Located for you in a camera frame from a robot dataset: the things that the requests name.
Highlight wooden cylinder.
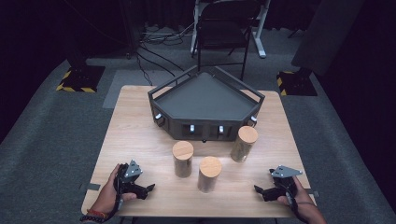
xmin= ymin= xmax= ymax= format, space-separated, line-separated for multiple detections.
xmin=196 ymin=156 xmax=223 ymax=194

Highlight grey panel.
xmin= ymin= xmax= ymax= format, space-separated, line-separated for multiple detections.
xmin=290 ymin=0 xmax=365 ymax=77

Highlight black yellow striped base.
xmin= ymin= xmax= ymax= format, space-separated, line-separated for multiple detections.
xmin=55 ymin=64 xmax=106 ymax=93
xmin=276 ymin=70 xmax=318 ymax=97

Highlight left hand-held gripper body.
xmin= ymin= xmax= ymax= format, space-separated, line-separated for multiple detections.
xmin=113 ymin=159 xmax=149 ymax=201

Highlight white desk frame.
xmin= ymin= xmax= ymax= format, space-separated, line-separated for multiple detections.
xmin=190 ymin=0 xmax=271 ymax=60

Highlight person's left hand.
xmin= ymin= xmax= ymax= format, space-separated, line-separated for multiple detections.
xmin=90 ymin=163 xmax=138 ymax=216

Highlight person's right hand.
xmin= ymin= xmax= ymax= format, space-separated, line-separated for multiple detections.
xmin=276 ymin=176 xmax=316 ymax=216

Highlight dark grey corner rack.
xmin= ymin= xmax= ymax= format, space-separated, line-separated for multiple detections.
xmin=147 ymin=64 xmax=266 ymax=144

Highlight glass jar with wooden lid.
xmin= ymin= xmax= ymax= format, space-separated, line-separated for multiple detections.
xmin=230 ymin=125 xmax=260 ymax=163
xmin=172 ymin=140 xmax=194 ymax=179

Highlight bundle of floor cables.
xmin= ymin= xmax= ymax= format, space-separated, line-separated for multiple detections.
xmin=134 ymin=22 xmax=194 ymax=87

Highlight black folding chair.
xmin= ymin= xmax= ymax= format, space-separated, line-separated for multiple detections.
xmin=196 ymin=0 xmax=262 ymax=82

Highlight black bead bracelet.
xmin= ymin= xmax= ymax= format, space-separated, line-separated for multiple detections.
xmin=79 ymin=214 xmax=106 ymax=224

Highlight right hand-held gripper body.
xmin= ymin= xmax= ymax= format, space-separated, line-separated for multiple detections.
xmin=269 ymin=165 xmax=304 ymax=200

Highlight red bracelet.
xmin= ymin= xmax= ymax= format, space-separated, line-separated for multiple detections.
xmin=87 ymin=208 xmax=108 ymax=219

